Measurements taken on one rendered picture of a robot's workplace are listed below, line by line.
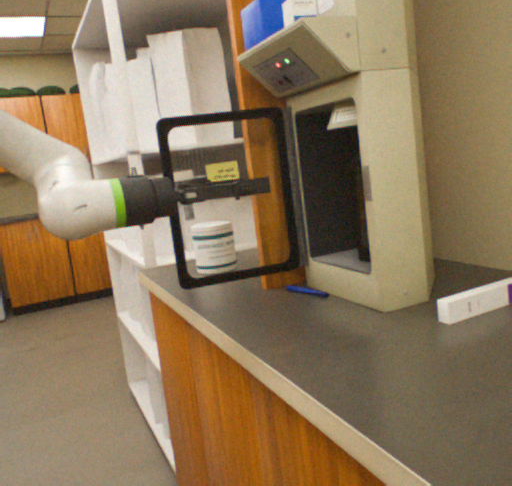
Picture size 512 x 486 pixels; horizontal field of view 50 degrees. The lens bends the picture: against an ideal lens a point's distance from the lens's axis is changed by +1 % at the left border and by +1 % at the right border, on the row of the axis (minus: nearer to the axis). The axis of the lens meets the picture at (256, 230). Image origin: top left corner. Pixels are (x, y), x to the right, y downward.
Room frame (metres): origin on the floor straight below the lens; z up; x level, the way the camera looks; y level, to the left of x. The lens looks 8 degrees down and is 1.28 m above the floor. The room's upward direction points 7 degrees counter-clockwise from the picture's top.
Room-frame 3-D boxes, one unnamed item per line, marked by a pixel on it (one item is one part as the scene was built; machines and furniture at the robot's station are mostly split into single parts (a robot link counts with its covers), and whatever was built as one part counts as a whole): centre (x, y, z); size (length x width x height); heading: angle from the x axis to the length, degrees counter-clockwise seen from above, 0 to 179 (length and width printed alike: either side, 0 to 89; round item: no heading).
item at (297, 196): (1.33, -0.11, 1.19); 0.03 x 0.02 x 0.39; 22
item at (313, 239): (1.24, -0.29, 1.19); 0.26 x 0.24 x 0.35; 22
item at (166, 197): (1.04, 0.15, 1.22); 0.09 x 0.08 x 0.07; 113
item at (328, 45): (1.17, -0.12, 1.46); 0.32 x 0.11 x 0.10; 22
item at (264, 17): (1.24, -0.09, 1.55); 0.10 x 0.10 x 0.09; 22
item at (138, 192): (1.01, 0.21, 1.23); 0.09 x 0.06 x 0.12; 23
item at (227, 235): (1.29, 0.05, 1.19); 0.30 x 0.01 x 0.40; 105
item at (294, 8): (1.12, -0.14, 1.54); 0.05 x 0.05 x 0.06; 17
